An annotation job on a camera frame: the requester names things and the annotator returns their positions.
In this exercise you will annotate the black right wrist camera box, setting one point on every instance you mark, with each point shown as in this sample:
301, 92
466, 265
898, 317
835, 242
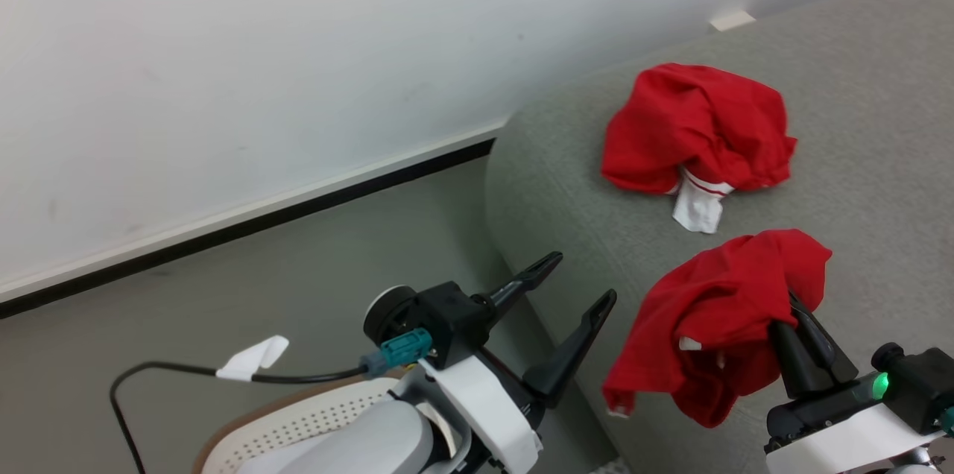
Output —
920, 384

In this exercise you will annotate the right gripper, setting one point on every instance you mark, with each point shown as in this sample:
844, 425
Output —
827, 429

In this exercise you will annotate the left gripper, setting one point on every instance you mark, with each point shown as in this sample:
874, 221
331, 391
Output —
484, 414

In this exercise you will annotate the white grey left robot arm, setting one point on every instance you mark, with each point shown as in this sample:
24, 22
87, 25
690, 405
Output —
358, 444

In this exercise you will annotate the red garment with white cuff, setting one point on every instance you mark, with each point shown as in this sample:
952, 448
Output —
700, 131

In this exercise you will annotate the dark wall baseboard strip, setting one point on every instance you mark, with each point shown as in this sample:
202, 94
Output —
223, 232

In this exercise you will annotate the plain red garment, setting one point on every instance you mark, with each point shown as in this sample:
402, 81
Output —
708, 325

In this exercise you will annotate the grey fabric sofa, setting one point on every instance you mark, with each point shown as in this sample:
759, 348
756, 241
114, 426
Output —
857, 161

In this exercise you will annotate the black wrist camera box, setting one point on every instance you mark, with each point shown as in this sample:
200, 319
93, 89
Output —
440, 317
920, 384

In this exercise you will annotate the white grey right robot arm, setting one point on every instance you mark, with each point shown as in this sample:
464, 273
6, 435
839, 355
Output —
920, 465

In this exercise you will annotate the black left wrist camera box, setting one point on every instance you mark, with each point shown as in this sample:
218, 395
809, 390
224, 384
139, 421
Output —
440, 317

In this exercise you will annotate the small white block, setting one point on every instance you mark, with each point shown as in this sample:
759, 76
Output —
732, 20

